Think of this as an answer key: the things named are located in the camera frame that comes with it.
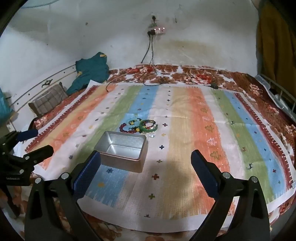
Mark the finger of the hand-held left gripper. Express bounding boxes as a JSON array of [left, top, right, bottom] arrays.
[[0, 129, 39, 151], [14, 145, 55, 173]]

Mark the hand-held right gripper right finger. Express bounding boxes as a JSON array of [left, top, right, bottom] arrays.
[[190, 149, 271, 241]]

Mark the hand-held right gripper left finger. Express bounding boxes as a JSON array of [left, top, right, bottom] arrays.
[[24, 150, 109, 241]]

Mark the silver metal tin box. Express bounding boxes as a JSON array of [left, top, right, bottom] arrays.
[[94, 131, 148, 173]]

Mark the green and yellow bead bracelet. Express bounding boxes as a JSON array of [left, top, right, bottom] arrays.
[[126, 118, 142, 134]]

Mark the green bangle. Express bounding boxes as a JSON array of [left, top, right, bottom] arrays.
[[139, 119, 159, 134]]

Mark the multicolour bead bracelet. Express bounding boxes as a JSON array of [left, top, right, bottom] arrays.
[[142, 120, 158, 131]]

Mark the teal cloth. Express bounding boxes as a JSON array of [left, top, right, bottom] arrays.
[[0, 89, 14, 121]]

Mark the checked grey pillow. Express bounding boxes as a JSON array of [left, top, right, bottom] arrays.
[[28, 82, 68, 117]]

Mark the white curved headboard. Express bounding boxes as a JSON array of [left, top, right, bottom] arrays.
[[0, 64, 78, 130]]

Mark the striped patterned mat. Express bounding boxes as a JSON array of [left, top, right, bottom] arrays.
[[24, 80, 296, 232]]

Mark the teal garment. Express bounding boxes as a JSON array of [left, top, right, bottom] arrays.
[[67, 52, 110, 95]]

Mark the light blue round object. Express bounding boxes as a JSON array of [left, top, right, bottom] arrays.
[[22, 0, 57, 10]]

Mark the yellow hanging cloth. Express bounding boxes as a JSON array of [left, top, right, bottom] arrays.
[[255, 0, 296, 76]]

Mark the white power strip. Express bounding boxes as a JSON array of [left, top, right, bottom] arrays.
[[147, 27, 166, 36]]

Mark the thin light cable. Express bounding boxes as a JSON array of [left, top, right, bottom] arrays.
[[106, 67, 141, 93]]

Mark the white wire rack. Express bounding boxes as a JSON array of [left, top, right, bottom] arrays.
[[254, 74, 296, 116]]

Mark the black looped cable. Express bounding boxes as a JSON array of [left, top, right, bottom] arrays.
[[143, 34, 173, 87]]

